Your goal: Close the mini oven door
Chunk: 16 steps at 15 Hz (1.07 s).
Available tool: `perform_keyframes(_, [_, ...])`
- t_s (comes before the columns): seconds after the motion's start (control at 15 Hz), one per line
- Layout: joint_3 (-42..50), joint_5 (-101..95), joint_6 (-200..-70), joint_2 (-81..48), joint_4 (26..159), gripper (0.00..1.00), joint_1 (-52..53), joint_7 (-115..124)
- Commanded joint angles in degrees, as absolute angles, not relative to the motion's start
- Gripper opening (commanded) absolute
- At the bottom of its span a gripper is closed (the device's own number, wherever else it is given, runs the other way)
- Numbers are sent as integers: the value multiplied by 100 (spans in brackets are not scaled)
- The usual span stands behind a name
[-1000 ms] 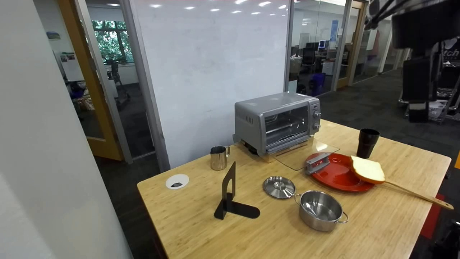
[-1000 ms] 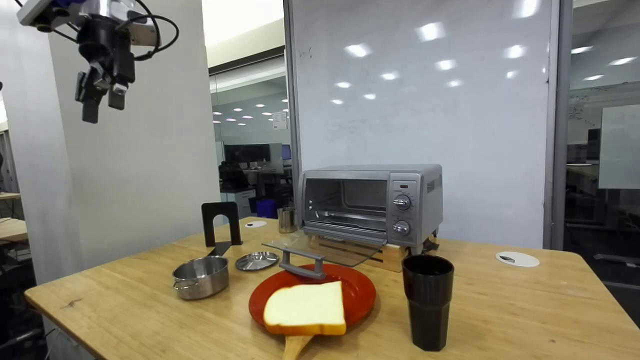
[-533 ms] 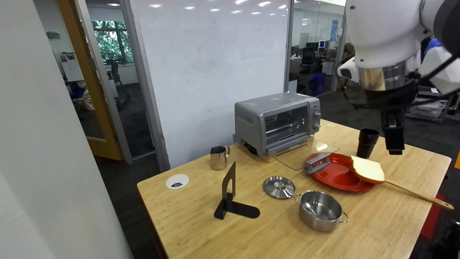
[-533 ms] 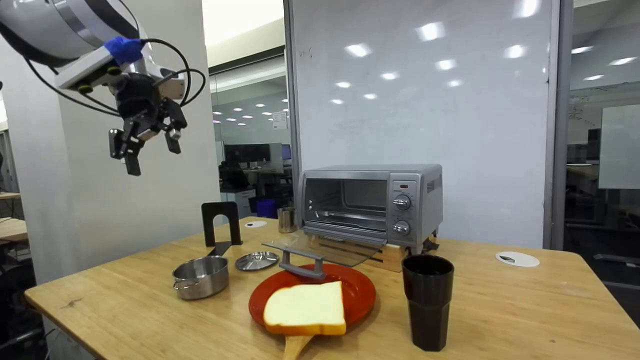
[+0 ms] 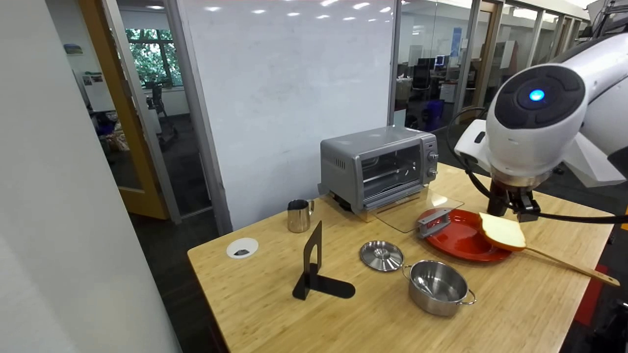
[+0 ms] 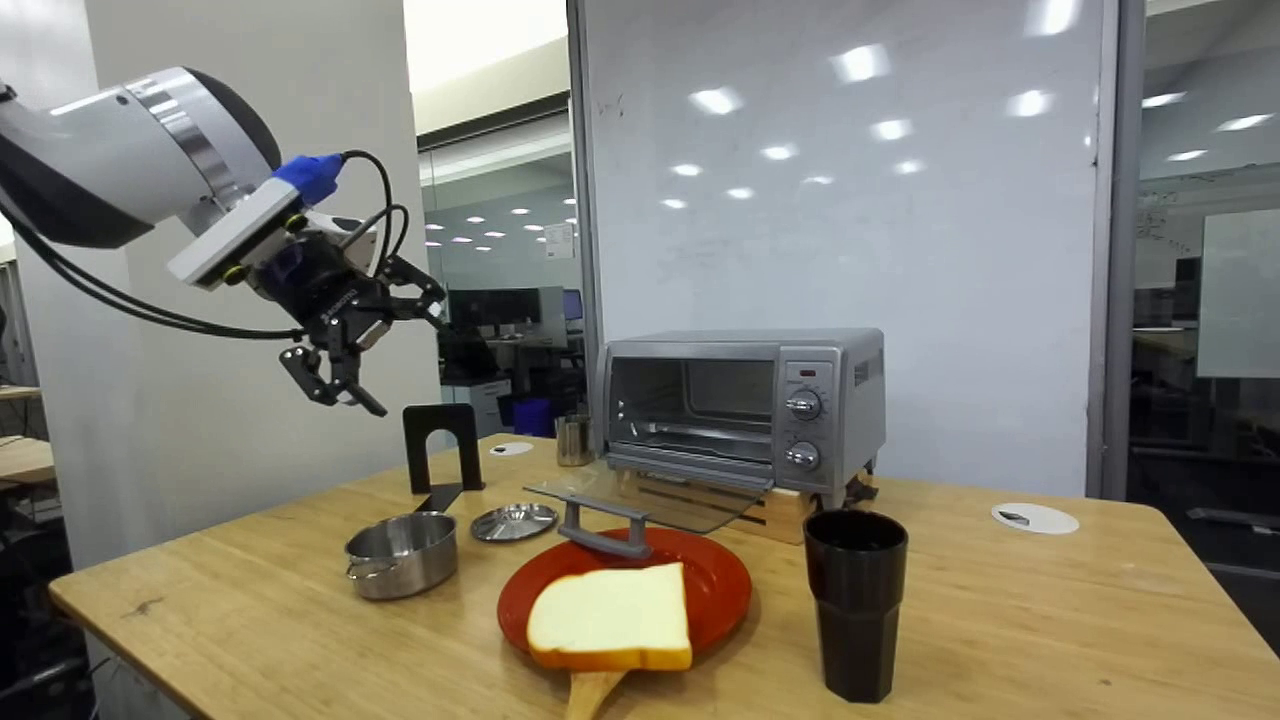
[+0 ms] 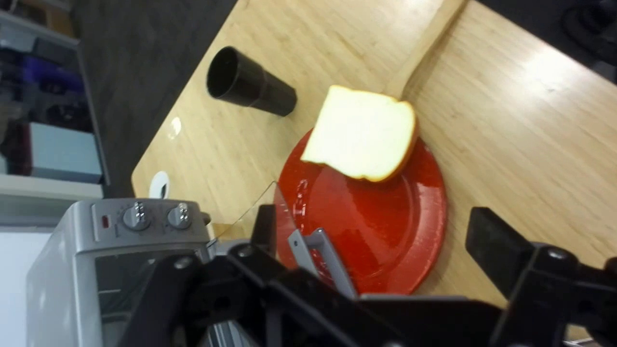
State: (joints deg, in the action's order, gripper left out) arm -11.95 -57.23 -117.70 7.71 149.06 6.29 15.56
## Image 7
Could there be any red plate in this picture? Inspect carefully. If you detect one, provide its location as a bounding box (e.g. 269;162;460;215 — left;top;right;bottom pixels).
273;126;447;295

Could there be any silver oven knob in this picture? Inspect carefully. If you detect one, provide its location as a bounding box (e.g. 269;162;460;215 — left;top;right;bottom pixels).
121;202;153;232
166;202;193;230

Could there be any glass mini oven door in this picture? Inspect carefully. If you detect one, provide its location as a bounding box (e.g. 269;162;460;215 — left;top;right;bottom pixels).
207;181;360;299

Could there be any silver mini oven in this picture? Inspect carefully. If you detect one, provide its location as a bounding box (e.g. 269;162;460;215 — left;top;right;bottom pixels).
26;181;360;347

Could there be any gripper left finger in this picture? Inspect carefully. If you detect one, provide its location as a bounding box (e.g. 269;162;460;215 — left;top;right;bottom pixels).
118;204;386;347

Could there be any grey oven door handle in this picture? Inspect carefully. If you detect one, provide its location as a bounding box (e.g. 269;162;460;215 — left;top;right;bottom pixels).
288;228;359;298

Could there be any slice of white bread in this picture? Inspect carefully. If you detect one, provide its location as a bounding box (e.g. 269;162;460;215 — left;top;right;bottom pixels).
300;85;418;183

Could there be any grey shelf unit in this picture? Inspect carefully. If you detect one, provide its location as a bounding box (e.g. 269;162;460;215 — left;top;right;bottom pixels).
0;0;110;201

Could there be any black plastic cup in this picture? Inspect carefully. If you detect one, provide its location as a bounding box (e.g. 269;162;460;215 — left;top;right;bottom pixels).
206;46;297;118

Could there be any grey box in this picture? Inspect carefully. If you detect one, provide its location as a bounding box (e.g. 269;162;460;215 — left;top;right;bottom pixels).
28;122;105;184

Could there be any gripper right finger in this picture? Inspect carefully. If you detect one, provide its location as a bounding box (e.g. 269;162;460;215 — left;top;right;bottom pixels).
465;207;617;347

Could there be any white cable grommet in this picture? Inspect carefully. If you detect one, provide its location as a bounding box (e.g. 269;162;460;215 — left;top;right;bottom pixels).
148;171;171;200

